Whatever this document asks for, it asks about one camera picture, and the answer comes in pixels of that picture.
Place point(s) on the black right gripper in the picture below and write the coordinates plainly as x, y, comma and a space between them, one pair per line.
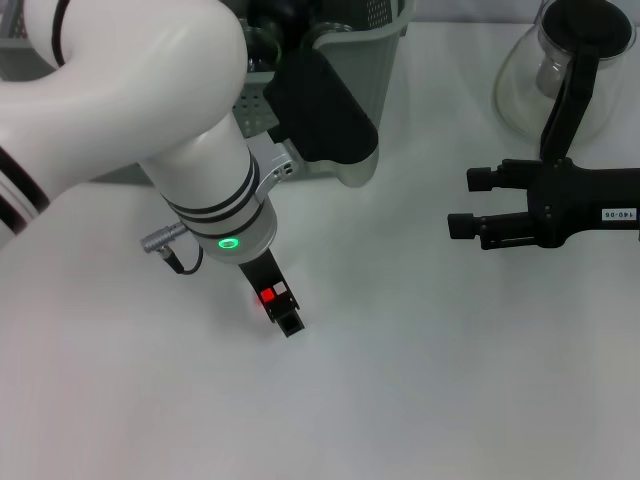
580, 205

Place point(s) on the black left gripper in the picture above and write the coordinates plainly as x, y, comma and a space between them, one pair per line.
262, 275

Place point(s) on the small red toy block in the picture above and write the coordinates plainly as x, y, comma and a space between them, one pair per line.
268, 295

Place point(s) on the grey-green perforated storage bin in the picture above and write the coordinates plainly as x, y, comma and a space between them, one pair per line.
385, 75

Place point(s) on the silver plug on left gripper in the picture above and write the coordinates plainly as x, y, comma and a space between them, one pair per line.
160, 237

